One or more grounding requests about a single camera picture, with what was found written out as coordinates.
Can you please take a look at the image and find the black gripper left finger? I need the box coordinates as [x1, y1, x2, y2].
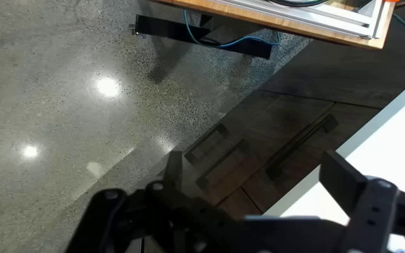
[65, 148, 248, 253]

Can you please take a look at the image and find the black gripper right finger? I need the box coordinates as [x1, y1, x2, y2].
[318, 148, 405, 253]

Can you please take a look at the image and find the white table surface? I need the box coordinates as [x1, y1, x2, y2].
[183, 18, 405, 221]

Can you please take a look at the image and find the black table foot bar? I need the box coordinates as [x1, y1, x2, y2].
[131, 12, 276, 60]

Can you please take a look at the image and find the wooden table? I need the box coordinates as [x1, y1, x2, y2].
[158, 0, 397, 50]

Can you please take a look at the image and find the aluminium frame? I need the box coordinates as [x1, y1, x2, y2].
[221, 0, 386, 39]

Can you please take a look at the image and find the blue cable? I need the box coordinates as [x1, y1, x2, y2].
[182, 8, 280, 50]

